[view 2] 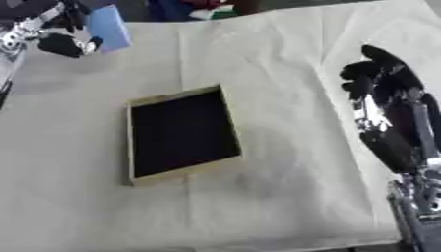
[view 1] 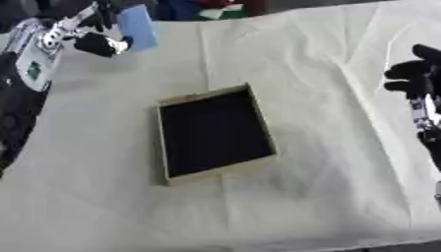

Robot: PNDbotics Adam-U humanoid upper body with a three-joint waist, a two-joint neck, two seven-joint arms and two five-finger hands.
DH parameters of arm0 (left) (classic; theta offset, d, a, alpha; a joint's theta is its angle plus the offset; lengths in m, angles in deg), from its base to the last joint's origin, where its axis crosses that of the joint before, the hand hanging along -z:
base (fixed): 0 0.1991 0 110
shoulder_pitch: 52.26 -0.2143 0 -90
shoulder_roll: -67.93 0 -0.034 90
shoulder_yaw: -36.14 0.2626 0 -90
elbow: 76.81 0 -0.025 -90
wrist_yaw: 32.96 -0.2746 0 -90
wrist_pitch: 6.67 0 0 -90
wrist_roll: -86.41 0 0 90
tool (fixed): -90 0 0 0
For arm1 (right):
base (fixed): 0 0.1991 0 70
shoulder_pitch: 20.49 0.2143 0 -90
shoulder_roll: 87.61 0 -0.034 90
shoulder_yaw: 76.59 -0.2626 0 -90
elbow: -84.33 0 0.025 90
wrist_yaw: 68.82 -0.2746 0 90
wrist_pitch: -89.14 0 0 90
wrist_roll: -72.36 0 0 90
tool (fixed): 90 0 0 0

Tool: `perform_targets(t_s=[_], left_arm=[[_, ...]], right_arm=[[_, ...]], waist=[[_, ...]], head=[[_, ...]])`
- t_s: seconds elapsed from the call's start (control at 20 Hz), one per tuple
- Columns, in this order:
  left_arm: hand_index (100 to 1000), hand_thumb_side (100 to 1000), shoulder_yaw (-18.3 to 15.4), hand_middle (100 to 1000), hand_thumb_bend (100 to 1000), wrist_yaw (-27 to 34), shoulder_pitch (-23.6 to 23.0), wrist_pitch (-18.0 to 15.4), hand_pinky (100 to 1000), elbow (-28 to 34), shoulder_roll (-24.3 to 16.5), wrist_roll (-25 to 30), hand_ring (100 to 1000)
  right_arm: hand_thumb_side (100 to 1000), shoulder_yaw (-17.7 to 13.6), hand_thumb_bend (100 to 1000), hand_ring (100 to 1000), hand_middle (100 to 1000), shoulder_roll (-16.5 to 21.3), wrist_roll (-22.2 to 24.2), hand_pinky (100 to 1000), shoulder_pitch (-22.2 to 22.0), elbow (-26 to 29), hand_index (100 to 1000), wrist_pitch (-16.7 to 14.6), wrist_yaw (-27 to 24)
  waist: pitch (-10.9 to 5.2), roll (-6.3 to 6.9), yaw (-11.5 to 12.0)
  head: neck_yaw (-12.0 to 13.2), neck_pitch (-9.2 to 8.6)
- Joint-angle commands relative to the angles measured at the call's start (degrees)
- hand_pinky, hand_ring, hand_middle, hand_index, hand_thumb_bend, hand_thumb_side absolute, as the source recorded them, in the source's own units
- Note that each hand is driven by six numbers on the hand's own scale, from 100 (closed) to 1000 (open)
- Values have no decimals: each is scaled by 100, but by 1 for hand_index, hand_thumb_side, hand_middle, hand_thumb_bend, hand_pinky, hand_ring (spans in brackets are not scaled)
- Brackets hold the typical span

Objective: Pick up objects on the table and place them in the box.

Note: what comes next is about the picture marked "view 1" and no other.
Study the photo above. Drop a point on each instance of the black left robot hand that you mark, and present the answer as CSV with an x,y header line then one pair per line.
x,y
96,44

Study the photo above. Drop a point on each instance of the dark red cylinder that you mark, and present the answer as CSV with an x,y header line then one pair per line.
x,y
255,7

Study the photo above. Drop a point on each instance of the light blue rectangular block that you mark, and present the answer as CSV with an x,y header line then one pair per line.
x,y
138,28

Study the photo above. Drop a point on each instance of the dark blue bag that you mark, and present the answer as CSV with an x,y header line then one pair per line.
x,y
178,10

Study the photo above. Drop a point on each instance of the white and green package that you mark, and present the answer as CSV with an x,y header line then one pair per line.
x,y
221,12

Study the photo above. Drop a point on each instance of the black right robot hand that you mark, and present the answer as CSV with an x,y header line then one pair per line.
x,y
414,73

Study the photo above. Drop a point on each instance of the tan cardboard box black inside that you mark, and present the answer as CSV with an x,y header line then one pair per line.
x,y
215,134

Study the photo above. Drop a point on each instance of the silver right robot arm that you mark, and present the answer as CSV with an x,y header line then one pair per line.
x,y
428,121

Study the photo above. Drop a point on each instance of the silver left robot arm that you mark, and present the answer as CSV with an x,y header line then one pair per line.
x,y
23,98

